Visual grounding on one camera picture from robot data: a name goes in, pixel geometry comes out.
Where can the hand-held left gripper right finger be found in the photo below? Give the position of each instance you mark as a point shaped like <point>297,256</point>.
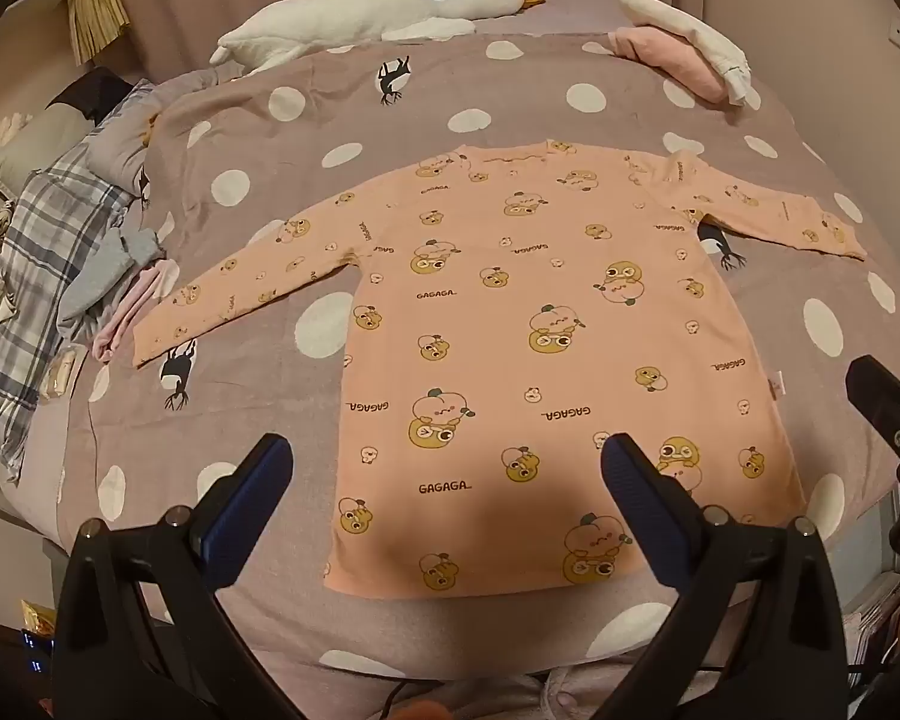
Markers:
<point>637,495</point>

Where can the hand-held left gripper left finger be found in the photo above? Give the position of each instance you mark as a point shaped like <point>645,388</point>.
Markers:
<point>249,495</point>

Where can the pink cartoon print shirt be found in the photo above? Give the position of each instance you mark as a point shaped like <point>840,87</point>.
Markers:
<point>495,300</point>

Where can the stack of magazines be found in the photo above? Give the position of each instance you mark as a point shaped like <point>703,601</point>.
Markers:
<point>874,615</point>

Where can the small pale pink cloth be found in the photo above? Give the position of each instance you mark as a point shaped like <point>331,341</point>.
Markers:
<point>131,307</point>

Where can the small clear plastic packet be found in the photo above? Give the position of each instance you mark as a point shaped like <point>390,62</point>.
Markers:
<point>61,371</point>

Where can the plaid cloth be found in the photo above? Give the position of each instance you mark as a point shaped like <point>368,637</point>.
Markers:
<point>37,255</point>

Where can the pink folded cloth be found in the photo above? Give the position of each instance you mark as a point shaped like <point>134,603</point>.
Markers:
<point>667,52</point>

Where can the grey pillow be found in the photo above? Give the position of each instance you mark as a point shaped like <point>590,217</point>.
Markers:
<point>34,142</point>

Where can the white folded cloth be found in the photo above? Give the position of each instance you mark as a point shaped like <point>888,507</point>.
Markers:
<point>682,22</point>

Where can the mauve polka dot blanket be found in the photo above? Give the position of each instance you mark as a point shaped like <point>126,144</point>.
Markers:
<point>495,90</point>

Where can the black cloth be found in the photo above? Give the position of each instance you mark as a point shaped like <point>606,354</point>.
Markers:
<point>90,94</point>

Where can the white goose plush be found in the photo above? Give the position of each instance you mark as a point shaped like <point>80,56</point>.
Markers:
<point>330,22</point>

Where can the yellow fringed cloth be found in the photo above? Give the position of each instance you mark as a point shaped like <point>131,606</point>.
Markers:
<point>97,15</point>

